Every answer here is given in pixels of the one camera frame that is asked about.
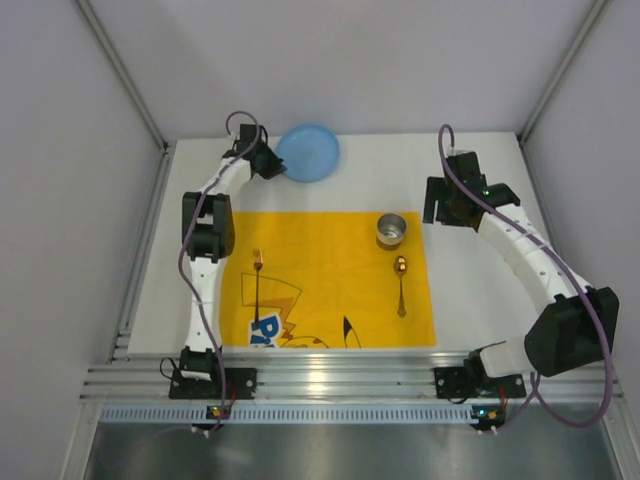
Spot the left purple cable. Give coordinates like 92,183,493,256
177,110,266,436

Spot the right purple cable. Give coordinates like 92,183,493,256
437,123,617,434

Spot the left aluminium frame post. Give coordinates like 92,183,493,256
72,0,169,152

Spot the right aluminium frame post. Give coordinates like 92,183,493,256
516,0,612,147

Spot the slotted grey cable duct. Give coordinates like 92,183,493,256
99,403,504,425

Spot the yellow cartoon placemat cloth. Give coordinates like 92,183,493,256
220,212,436,349

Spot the metal cup brown band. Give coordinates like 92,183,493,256
376,213,408,250

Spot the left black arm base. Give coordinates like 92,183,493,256
168,367,258,400

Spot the copper fork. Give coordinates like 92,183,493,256
253,248,264,326

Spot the blue round plate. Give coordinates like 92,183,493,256
276,124,341,183

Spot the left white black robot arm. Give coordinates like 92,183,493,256
179,124,286,382

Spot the purple cable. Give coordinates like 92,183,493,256
177,110,266,436
437,123,617,434

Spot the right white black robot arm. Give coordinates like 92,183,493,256
423,151,619,378

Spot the aluminium frame post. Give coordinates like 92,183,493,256
72,0,169,152
516,0,612,147

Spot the copper spoon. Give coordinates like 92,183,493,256
394,255,407,318

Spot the aluminium mounting rail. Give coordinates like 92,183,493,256
79,349,624,401

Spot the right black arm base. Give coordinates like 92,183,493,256
433,366,527,403

